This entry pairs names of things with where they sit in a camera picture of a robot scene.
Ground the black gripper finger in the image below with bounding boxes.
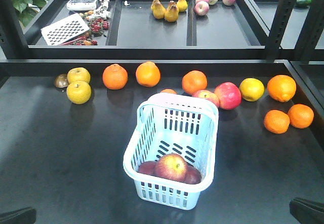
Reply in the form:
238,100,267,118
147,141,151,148
1,207,36,224

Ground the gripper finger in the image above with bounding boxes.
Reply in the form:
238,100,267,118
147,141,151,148
289,198,323,223

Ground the dark red apple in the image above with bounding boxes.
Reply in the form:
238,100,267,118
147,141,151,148
184,166,201,184
138,161,157,176
154,153,188,182

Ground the dark red apple front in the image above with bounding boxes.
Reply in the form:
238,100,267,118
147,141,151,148
154,153,188,182

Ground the light blue plastic basket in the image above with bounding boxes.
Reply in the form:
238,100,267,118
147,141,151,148
123,93,219,210

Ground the small orange behind basket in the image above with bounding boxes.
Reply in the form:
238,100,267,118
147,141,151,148
161,89,177,94

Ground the small orange left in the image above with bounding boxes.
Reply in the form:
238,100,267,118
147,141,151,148
263,109,290,134

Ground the small orange right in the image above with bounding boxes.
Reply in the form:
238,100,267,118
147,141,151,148
288,104,314,129

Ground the large orange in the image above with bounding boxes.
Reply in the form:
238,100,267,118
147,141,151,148
267,74,297,102

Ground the yellow apple front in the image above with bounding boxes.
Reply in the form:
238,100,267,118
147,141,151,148
66,81,92,104

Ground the yellow apple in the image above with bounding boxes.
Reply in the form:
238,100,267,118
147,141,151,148
67,67,91,84
66,81,92,104

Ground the yellow round fruit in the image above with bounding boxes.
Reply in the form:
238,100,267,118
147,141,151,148
239,78,265,102

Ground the black wooden produce stand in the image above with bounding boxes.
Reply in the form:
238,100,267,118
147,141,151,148
1,0,323,223

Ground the brown half shell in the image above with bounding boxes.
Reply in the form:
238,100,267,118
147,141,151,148
54,73,69,88

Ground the red apple pair right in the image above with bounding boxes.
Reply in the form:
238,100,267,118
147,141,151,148
214,82,242,110

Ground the red apple pair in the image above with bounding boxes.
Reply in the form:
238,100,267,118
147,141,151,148
192,90,220,108
214,82,242,110

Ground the yellow apple back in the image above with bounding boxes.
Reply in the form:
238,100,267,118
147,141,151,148
67,67,91,84

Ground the red apple pair left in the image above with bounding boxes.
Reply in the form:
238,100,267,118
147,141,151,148
192,90,220,108

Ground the orange far left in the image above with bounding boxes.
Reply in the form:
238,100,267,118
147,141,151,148
102,63,128,90

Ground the orange centre back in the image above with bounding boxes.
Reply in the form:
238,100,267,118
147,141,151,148
182,70,208,95

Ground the white perforated board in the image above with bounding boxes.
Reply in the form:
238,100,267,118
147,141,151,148
41,14,90,46

